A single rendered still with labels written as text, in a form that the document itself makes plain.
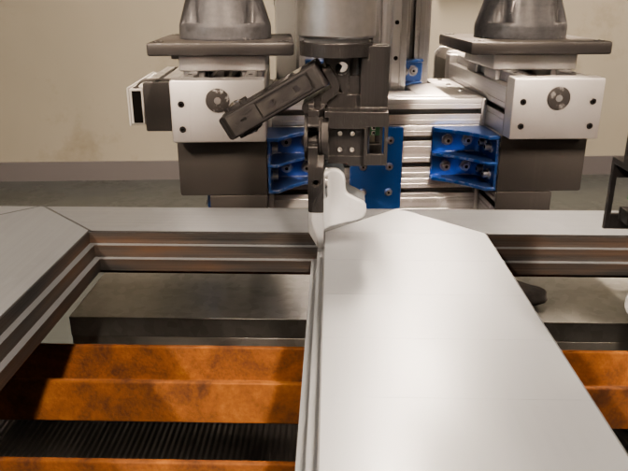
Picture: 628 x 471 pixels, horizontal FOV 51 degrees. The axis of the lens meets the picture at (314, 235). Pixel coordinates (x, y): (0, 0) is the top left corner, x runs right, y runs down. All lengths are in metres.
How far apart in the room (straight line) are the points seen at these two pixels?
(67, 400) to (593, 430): 0.53
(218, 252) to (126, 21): 3.53
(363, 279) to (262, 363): 0.21
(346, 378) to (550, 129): 0.67
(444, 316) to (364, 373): 0.11
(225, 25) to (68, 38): 3.27
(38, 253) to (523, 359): 0.48
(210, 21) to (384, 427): 0.79
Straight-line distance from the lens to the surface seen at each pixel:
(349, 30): 0.63
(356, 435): 0.42
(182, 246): 0.76
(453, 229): 0.77
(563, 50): 1.14
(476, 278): 0.64
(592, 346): 1.02
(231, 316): 0.95
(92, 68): 4.30
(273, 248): 0.74
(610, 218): 0.51
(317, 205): 0.67
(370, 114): 0.64
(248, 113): 0.66
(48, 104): 4.41
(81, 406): 0.77
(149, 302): 1.01
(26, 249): 0.75
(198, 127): 0.99
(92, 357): 0.83
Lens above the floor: 1.11
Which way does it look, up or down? 20 degrees down
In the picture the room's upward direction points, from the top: straight up
